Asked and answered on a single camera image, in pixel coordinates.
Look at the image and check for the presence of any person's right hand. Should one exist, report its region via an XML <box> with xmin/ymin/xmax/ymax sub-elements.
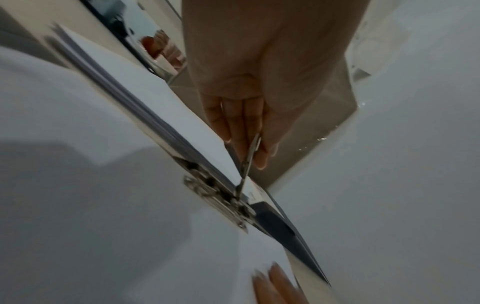
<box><xmin>251</xmin><ymin>262</ymin><xmax>311</xmax><ymax>304</ymax></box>

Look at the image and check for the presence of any person's left hand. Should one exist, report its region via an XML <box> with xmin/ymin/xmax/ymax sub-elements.
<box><xmin>181</xmin><ymin>0</ymin><xmax>371</xmax><ymax>171</ymax></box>

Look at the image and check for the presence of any stack of white papers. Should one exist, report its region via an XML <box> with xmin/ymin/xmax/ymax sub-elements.
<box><xmin>44</xmin><ymin>23</ymin><xmax>245</xmax><ymax>185</ymax></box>

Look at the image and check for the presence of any thin white paper bundle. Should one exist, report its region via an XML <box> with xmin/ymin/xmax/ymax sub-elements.
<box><xmin>0</xmin><ymin>46</ymin><xmax>301</xmax><ymax>304</ymax></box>

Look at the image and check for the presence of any large flat cardboard package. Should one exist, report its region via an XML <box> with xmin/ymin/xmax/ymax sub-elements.
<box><xmin>168</xmin><ymin>56</ymin><xmax>361</xmax><ymax>191</ymax></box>

